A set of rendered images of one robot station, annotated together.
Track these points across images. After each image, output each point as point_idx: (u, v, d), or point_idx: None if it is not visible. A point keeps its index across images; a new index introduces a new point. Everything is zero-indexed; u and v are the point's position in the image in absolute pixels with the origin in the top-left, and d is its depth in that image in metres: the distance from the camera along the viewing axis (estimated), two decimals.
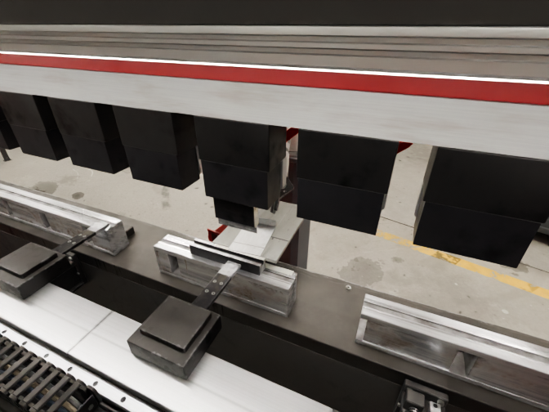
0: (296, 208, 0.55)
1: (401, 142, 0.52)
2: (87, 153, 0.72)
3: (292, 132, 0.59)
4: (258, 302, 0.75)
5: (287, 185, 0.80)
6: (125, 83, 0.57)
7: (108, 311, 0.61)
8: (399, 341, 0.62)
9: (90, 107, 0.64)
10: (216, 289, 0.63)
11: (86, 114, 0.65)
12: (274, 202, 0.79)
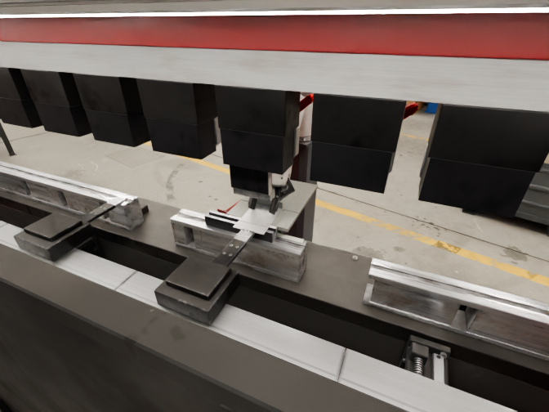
0: (310, 172, 0.59)
1: (407, 108, 0.56)
2: (109, 127, 0.76)
3: (305, 102, 0.63)
4: (270, 270, 0.79)
5: (288, 187, 0.79)
6: (149, 56, 0.61)
7: (132, 271, 0.65)
8: (404, 299, 0.67)
9: (114, 81, 0.68)
10: (233, 252, 0.67)
11: (110, 88, 0.70)
12: (274, 203, 0.79)
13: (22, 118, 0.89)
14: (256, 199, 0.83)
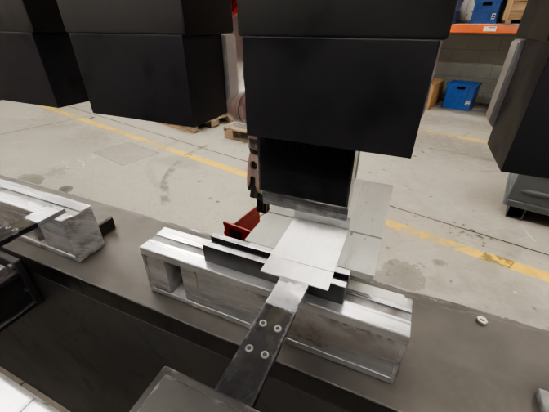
0: (508, 148, 0.20)
1: None
2: (6, 68, 0.37)
3: None
4: (333, 353, 0.40)
5: None
6: None
7: (23, 401, 0.26)
8: None
9: None
10: (270, 344, 0.28)
11: None
12: None
13: None
14: (259, 200, 0.81)
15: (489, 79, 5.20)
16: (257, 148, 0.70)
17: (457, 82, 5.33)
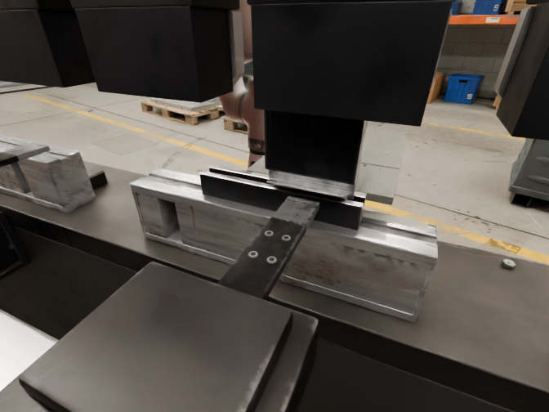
0: (519, 112, 0.20)
1: None
2: (11, 47, 0.37)
3: None
4: (346, 291, 0.35)
5: None
6: None
7: None
8: None
9: None
10: (277, 251, 0.24)
11: None
12: None
13: None
14: None
15: (492, 73, 5.15)
16: (257, 148, 0.70)
17: (458, 76, 5.28)
